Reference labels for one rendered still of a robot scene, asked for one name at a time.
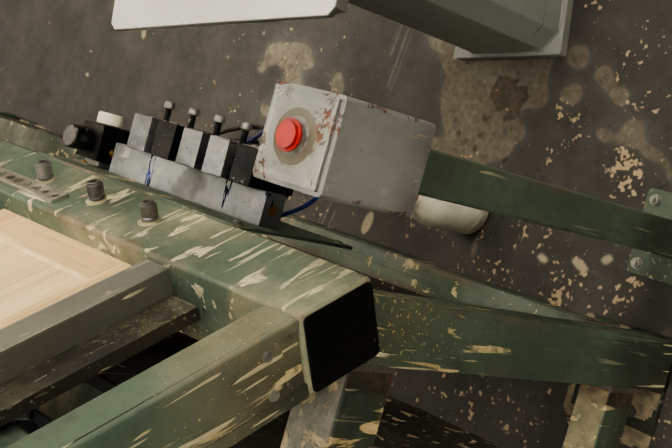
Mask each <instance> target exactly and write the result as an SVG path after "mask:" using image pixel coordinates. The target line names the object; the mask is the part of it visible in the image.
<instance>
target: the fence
mask: <svg viewBox="0 0 672 448"><path fill-rule="evenodd" d="M173 295H174V293H173V288H172V283H171V278H170V272H169V269H168V268H167V267H164V266H162V265H160V264H157V263H155V262H153V261H150V260H148V259H145V260H142V261H140V262H138V263H136V264H134V265H132V266H130V267H128V268H126V269H124V270H122V271H120V272H118V273H116V274H114V275H112V276H109V277H107V278H105V279H103V280H101V281H99V282H97V283H95V284H93V285H91V286H89V287H87V288H85V289H83V290H81V291H79V292H76V293H74V294H72V295H70V296H68V297H66V298H64V299H62V300H60V301H58V302H56V303H54V304H52V305H50V306H48V307H46V308H43V309H41V310H39V311H37V312H35V313H33V314H31V315H29V316H27V317H25V318H23V319H21V320H19V321H17V322H15V323H13V324H10V325H8V326H6V327H4V328H2V329H0V384H2V383H4V382H6V381H8V380H10V379H12V378H14V377H16V376H18V375H20V374H22V373H24V372H26V371H28V370H30V369H31V368H33V367H35V366H37V365H39V364H41V363H43V362H45V361H47V360H49V359H51V358H53V357H55V356H57V355H59V354H61V353H63V352H64V351H66V350H68V349H70V348H72V347H74V346H76V345H78V344H80V343H82V342H84V341H86V340H88V339H90V338H92V337H94V336H96V335H97V334H99V333H101V332H103V331H105V330H107V329H109V328H111V327H113V326H115V325H117V324H119V323H121V322H123V321H125V320H127V319H129V318H130V317H132V316H134V315H136V314H138V313H140V312H142V311H144V310H146V309H148V308H150V307H152V306H154V305H156V304H158V303H160V302H162V301H163V300H165V299H167V298H169V297H171V296H173Z"/></svg>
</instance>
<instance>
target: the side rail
mask: <svg viewBox="0 0 672 448"><path fill-rule="evenodd" d="M297 330H299V323H298V320H297V318H296V317H294V316H291V315H289V314H287V313H284V312H282V311H280V310H277V309H275V308H273V307H270V306H268V305H263V306H261V307H259V308H257V309H256V310H254V311H252V312H250V313H248V314H247V315H245V316H243V317H241V318H239V319H238V320H236V321H234V322H232V323H230V324H228V325H227V326H225V327H223V328H221V329H219V330H218V331H216V332H214V333H212V334H210V335H208V336H207V337H205V338H203V339H201V340H199V341H198V342H196V343H194V344H192V345H190V346H189V347H187V348H185V349H183V350H181V351H179V352H178V353H176V354H174V355H172V356H170V357H169V358H167V359H165V360H163V361H161V362H159V363H158V364H156V365H154V366H152V367H150V368H149V369H147V370H145V371H143V372H141V373H140V374H138V375H136V376H134V377H132V378H130V379H129V380H127V381H125V382H123V383H121V384H120V385H118V386H116V387H114V388H112V389H111V390H109V391H107V392H105V393H103V394H101V395H100V396H98V397H96V398H94V399H92V400H91V401H89V402H87V403H85V404H83V405H81V406H80V407H78V408H76V409H74V410H72V411H71V412H69V413H67V414H65V415H63V416H62V417H60V418H58V419H56V420H54V421H52V422H51V423H49V424H47V425H45V426H43V427H42V428H40V429H38V430H36V431H34V432H33V433H31V434H29V435H27V436H25V437H23V438H22V439H20V440H18V441H16V442H14V443H13V444H11V445H9V446H7V447H5V448H229V447H231V446H233V445H234V444H236V443H237V442H239V441H241V440H242V439H244V438H245V437H247V436H249V435H250V434H252V433H253V432H255V431H256V430H258V429H260V428H261V427H263V426H264V425H266V424H268V423H269V422H271V421H272V420H274V419H276V418H277V417H279V416H280V415H282V414H283V413H285V412H287V411H288V410H290V409H291V408H293V407H295V406H296V405H298V404H299V403H301V402H303V401H304V400H306V399H307V398H308V397H309V391H308V386H307V384H306V383H304V378H303V371H302V364H301V358H300V351H299V344H298V338H297Z"/></svg>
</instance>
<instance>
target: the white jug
mask: <svg viewBox="0 0 672 448"><path fill-rule="evenodd" d="M488 214H489V212H487V211H482V210H478V209H474V208H470V207H466V206H462V205H458V204H454V203H450V202H446V201H442V200H438V199H434V198H430V197H426V196H422V195H417V199H416V203H415V206H414V210H413V213H412V217H413V218H414V219H415V220H416V221H418V222H419V223H420V224H422V225H424V226H428V227H436V228H441V229H445V230H450V231H452V232H455V233H460V234H471V233H474V232H476V231H477V230H479V229H480V228H481V227H482V226H483V225H484V223H485V222H486V220H487V217H488Z"/></svg>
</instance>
